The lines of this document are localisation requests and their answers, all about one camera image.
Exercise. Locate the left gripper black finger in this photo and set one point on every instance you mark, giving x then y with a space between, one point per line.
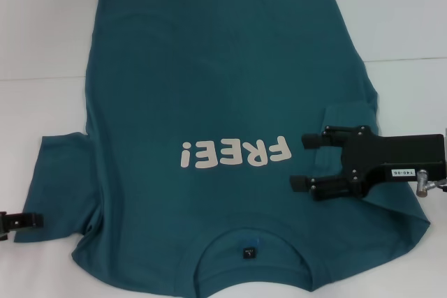
24 222

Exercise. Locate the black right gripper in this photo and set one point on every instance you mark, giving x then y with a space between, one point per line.
394 158

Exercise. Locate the blue shirt with FREE print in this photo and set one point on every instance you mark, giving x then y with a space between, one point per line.
209 85

